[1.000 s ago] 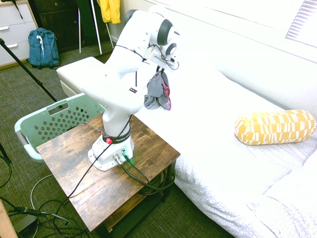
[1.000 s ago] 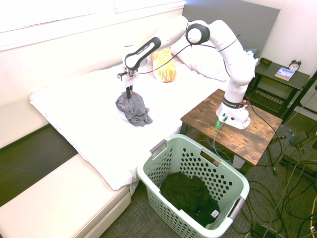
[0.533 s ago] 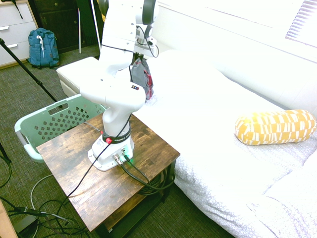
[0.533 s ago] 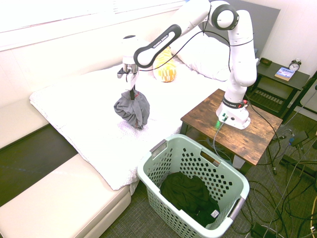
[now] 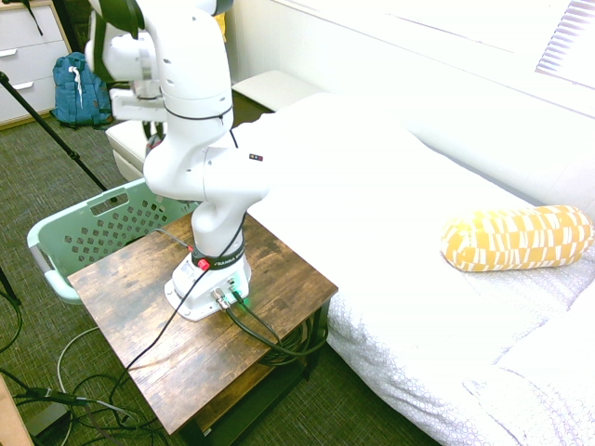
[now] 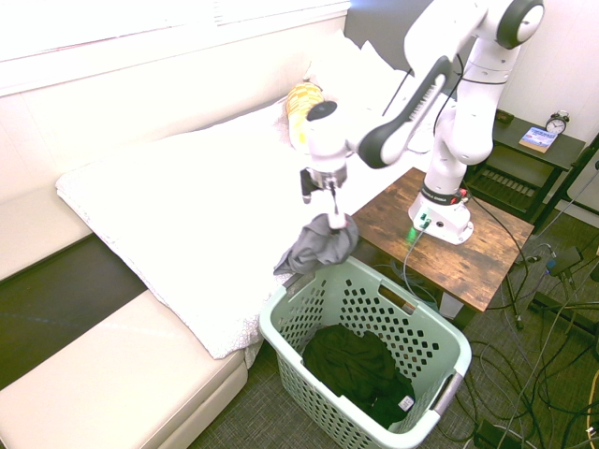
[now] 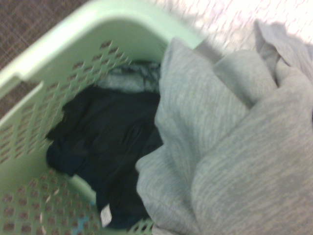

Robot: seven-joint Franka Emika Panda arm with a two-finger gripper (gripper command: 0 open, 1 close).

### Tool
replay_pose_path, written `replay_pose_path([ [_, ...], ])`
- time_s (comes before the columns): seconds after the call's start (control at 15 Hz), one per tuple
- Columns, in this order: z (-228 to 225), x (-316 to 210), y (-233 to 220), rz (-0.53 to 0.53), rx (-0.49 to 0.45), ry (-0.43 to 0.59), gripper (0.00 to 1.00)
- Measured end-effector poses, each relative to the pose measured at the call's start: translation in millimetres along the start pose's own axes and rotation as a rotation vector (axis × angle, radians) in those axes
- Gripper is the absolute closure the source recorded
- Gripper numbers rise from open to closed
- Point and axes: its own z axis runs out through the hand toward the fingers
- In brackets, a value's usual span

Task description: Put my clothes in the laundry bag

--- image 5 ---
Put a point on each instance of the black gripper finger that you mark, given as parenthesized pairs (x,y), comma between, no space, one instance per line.
(160,131)
(147,130)

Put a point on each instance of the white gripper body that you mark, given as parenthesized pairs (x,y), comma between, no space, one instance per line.
(135,107)

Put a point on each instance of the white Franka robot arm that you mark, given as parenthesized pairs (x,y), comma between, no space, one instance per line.
(195,69)

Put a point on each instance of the mint green laundry basket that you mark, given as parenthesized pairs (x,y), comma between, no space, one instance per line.
(70,232)

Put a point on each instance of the cream upholstered bench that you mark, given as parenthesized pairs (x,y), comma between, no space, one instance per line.
(125,144)

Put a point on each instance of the blue backpack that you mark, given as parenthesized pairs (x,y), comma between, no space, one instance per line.
(76,88)

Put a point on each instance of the black tripod leg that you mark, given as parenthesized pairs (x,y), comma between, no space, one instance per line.
(46,127)
(7,285)

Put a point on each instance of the dark wooden cabinet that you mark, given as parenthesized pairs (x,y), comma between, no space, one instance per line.
(76,28)

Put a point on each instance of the white drawer dresser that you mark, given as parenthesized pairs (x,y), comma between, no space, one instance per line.
(28,60)

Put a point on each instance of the white cushioned ottoman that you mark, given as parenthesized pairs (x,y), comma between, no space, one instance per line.
(274,88)

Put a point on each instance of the rustic wooden side table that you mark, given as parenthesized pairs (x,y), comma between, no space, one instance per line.
(139,302)

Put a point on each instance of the white bed with duvet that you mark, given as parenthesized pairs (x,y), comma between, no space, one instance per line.
(395,241)

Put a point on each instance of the light wooden board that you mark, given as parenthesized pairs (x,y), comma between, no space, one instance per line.
(11,418)

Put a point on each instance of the yellow white patterned bolster pillow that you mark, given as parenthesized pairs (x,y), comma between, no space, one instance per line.
(516,237)

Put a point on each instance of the window blinds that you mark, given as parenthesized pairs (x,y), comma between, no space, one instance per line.
(569,42)

